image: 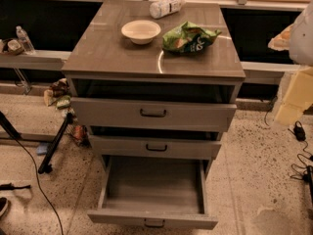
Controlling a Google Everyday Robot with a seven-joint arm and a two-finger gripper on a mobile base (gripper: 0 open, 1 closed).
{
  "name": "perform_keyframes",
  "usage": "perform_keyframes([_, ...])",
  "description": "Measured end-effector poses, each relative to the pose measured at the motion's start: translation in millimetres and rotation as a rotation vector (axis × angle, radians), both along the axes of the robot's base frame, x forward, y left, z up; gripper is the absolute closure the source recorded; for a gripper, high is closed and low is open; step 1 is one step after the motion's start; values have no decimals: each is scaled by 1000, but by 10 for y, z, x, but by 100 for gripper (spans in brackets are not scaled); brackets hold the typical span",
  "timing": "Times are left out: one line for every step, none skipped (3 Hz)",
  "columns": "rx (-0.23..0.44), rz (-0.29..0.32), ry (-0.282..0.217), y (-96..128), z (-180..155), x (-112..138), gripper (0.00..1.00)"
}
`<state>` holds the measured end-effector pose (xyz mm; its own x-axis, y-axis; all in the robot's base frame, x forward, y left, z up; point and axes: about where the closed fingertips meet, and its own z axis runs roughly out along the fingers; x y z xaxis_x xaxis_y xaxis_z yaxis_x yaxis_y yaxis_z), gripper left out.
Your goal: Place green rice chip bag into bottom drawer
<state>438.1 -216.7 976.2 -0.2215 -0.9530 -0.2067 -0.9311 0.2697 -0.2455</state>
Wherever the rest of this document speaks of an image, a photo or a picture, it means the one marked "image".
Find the grey open bottom drawer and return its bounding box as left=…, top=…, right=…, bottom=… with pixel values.
left=88, top=156, right=217, bottom=230

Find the white paper bowl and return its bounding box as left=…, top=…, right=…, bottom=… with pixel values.
left=121, top=20, right=161, bottom=45

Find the blue cloth on floor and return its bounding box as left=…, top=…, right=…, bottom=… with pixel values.
left=36, top=143, right=49, bottom=156

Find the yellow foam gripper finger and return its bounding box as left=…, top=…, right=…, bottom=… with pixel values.
left=268, top=24, right=292, bottom=51
left=275, top=66, right=313, bottom=125

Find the black power adapter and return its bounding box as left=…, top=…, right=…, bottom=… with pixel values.
left=293, top=121, right=306, bottom=141

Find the green rice chip bag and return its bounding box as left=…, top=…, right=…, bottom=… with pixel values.
left=162, top=22, right=221, bottom=54

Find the lying white plastic bottle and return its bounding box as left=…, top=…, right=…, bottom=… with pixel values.
left=150, top=0, right=187, bottom=19

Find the black tripod leg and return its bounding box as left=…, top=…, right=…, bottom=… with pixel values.
left=38, top=113, right=73, bottom=174

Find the clear water bottle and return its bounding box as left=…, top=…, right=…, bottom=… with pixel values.
left=16, top=25, right=35, bottom=55

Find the small bowl on shelf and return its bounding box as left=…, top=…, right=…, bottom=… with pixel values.
left=0, top=38, right=23, bottom=56

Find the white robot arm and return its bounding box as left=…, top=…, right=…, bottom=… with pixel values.
left=268, top=2, right=313, bottom=125

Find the grey drawer cabinet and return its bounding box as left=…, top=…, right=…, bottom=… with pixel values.
left=61, top=0, right=246, bottom=178

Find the pile of snack bags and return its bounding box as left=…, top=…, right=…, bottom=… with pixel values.
left=44, top=78, right=90, bottom=147

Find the grey top drawer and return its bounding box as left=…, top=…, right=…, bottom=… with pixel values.
left=71, top=97, right=237, bottom=132

